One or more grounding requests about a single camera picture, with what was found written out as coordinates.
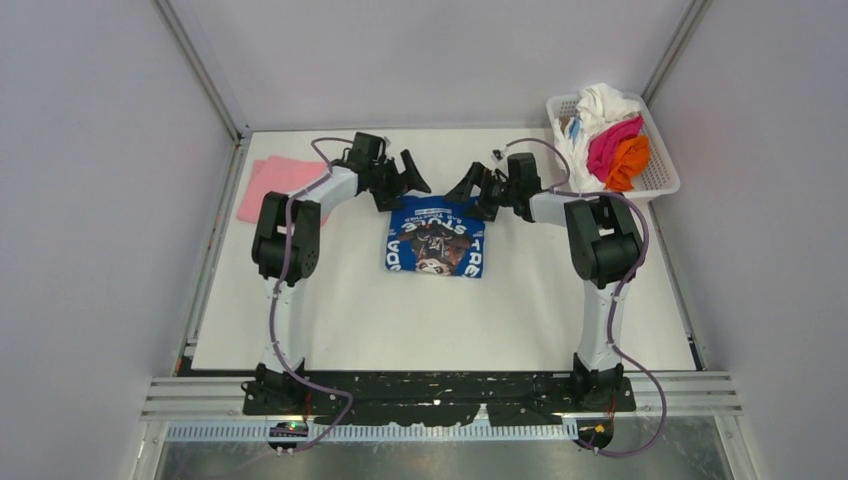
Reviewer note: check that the orange t shirt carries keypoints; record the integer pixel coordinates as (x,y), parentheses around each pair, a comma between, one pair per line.
(630,159)

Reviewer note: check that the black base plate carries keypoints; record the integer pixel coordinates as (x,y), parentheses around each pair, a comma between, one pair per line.
(432,399)

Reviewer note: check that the white laundry basket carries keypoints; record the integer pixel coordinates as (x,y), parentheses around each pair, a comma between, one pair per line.
(660,176)

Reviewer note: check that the blue printed t shirt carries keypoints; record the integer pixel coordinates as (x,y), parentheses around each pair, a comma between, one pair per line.
(431,235)

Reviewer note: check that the magenta t shirt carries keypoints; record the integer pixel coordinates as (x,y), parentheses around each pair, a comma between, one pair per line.
(603,147)

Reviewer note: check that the white slotted cable duct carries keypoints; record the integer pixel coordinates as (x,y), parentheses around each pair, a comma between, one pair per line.
(299,431)

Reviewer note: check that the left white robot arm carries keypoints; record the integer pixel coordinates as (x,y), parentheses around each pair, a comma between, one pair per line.
(286,244)

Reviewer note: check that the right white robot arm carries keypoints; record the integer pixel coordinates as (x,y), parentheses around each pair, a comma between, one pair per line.
(607,243)

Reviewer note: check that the folded pink t shirt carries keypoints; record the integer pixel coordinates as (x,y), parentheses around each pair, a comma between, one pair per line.
(275,174)

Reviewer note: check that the white t shirt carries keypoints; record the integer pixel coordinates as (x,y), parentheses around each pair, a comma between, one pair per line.
(578,119)

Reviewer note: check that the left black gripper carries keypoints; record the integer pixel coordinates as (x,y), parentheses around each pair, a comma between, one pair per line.
(394,182)

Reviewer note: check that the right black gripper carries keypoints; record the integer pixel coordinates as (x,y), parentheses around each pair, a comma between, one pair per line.
(486,191)

